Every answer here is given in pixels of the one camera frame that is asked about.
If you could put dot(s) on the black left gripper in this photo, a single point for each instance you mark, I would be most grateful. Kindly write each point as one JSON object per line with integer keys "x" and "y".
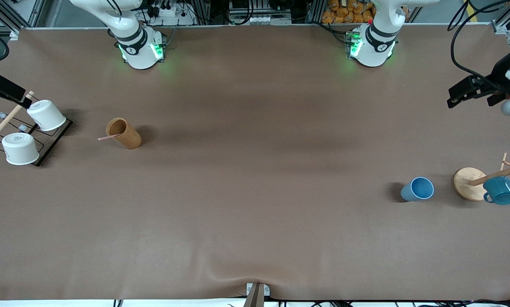
{"x": 496, "y": 80}

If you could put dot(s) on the pink chopstick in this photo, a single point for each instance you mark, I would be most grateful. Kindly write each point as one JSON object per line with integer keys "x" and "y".
{"x": 110, "y": 137}

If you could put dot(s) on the light blue plastic cup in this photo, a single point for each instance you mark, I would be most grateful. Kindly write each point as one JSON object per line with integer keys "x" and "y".
{"x": 419, "y": 189}

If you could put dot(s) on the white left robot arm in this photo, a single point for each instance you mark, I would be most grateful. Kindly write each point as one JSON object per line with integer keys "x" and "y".
{"x": 372, "y": 44}

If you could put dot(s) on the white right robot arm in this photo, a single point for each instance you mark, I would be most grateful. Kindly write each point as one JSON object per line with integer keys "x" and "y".
{"x": 137, "y": 51}

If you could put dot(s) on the white paper cup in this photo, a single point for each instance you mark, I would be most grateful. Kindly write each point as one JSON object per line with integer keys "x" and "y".
{"x": 20, "y": 149}
{"x": 46, "y": 115}

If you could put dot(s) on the wooden mug tree stand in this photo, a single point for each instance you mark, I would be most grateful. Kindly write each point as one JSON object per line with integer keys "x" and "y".
{"x": 468, "y": 183}

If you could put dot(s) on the teal enamel mug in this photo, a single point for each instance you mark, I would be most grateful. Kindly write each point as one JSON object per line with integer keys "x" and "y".
{"x": 499, "y": 189}

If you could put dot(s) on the brown wooden cylinder holder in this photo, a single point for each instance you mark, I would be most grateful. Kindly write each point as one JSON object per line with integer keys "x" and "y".
{"x": 129, "y": 136}

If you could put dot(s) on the bag of orange buns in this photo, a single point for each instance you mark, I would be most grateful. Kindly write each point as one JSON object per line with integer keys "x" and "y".
{"x": 348, "y": 13}

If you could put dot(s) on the white power strip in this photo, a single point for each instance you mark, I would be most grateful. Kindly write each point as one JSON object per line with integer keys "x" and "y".
{"x": 171, "y": 10}

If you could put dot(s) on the brown table cover sheet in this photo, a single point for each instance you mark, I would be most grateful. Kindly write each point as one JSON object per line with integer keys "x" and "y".
{"x": 254, "y": 170}

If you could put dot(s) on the aluminium frame profile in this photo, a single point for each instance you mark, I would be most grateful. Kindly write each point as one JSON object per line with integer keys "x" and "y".
{"x": 508, "y": 19}
{"x": 20, "y": 13}

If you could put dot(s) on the grey metal camera bracket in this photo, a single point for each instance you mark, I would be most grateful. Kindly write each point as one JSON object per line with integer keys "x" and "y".
{"x": 257, "y": 296}

